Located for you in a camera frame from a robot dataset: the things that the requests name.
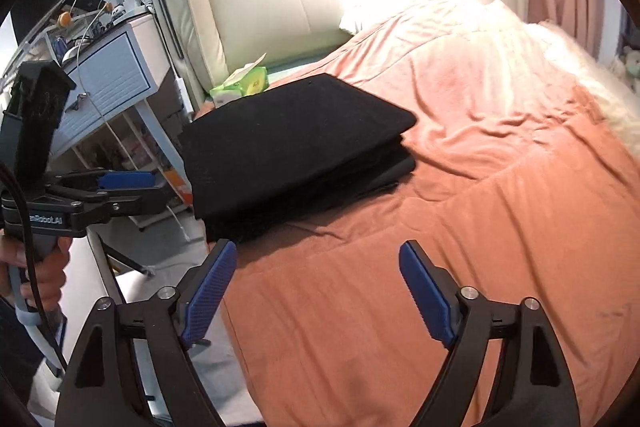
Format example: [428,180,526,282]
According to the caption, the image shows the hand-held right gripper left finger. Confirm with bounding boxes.
[56,239,238,427]

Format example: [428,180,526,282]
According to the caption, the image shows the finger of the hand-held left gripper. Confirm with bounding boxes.
[54,170,157,196]
[82,187,175,224]

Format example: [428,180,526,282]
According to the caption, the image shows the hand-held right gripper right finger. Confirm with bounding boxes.
[398,240,583,427]

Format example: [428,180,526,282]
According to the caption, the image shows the black pants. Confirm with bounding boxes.
[177,73,419,244]

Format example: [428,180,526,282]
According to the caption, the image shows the person's left hand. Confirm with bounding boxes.
[0,234,74,309]

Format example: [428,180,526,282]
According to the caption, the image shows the orange box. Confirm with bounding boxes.
[164,167,194,208]

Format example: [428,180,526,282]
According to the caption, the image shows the salmon fleece blanket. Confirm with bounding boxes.
[192,0,640,427]

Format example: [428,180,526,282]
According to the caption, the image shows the white and blue nightstand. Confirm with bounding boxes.
[44,13,195,230]

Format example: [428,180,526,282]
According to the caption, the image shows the green tissue pack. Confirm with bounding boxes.
[209,53,271,109]

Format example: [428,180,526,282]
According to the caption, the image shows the beige teddy bear plush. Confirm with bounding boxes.
[607,47,640,94]

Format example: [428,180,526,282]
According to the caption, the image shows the white cable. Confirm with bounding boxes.
[64,0,132,148]

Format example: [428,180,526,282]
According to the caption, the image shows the black cable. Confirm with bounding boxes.
[0,164,69,376]

